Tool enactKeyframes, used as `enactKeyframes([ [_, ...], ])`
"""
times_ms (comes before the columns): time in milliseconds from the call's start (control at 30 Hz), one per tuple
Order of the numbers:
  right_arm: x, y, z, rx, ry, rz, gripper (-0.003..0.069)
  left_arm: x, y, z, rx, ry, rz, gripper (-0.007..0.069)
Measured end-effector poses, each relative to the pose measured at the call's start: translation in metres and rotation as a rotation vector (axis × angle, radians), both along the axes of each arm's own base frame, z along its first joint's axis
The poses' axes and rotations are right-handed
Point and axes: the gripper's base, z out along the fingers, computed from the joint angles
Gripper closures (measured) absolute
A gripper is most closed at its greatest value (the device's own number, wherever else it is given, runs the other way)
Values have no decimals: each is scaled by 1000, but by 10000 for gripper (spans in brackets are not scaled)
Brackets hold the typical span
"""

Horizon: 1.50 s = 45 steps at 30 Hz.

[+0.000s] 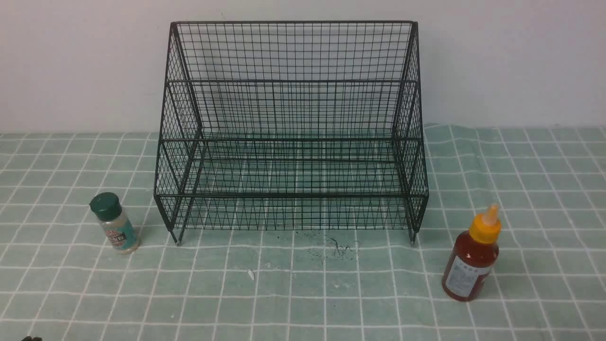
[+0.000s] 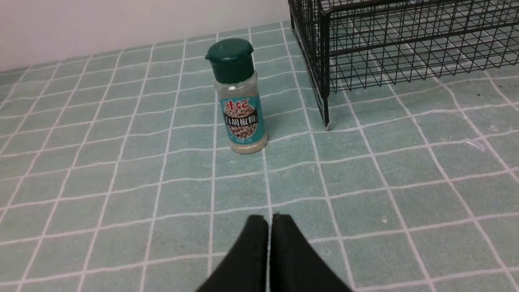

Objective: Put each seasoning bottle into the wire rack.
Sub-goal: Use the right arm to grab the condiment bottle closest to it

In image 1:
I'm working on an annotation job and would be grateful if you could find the red sauce bottle yellow cap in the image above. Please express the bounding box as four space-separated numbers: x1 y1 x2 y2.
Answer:
441 204 502 302

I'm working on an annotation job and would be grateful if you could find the green-capped seasoning shaker bottle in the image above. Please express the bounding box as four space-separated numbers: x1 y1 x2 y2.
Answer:
89 192 139 254

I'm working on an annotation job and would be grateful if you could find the green checkered tablecloth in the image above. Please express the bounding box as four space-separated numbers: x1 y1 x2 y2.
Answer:
1 125 606 341

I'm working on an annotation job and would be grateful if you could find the black wire mesh shelf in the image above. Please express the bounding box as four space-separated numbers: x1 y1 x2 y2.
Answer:
153 21 430 242

